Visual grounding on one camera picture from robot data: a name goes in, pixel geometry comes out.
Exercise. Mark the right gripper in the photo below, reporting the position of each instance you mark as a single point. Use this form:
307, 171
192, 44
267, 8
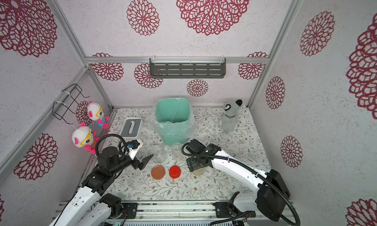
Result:
193, 163

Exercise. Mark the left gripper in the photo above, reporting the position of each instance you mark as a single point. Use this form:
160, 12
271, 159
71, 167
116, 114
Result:
137, 164

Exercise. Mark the green lidded peanut jar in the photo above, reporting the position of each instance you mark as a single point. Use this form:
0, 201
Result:
199, 172

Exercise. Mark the red jar lid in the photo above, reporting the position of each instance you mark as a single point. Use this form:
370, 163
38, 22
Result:
175, 172

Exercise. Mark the brown jar lid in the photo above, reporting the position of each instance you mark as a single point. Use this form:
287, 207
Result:
158, 172

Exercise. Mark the red lidded peanut jar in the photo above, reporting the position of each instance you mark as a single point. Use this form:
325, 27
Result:
176, 151

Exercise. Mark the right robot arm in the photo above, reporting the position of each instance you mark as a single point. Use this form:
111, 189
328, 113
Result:
269, 193

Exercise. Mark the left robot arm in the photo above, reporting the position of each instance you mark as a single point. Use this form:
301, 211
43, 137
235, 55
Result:
111, 161

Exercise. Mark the green trash bin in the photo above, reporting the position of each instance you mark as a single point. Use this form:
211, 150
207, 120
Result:
173, 120

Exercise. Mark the grey plush dog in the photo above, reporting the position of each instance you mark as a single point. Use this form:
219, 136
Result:
229, 117

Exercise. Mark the lower pink white plush doll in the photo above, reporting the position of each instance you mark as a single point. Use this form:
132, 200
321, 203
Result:
84, 137

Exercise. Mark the pink white plush doll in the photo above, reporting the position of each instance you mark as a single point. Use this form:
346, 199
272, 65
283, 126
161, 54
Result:
97, 114
84, 137

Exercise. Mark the upper pink white plush doll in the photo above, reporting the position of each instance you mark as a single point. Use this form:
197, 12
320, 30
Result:
97, 114

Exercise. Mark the aluminium rail frame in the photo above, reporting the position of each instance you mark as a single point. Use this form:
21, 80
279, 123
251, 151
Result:
176, 211

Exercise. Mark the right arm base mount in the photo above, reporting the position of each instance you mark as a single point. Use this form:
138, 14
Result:
238, 204

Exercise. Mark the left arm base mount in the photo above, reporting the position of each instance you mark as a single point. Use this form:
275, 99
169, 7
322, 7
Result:
123, 209

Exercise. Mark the black wire basket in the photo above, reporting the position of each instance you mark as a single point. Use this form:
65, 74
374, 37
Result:
71, 95

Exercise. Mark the grey wall shelf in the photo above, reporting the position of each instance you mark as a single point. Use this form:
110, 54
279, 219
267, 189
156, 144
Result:
187, 68

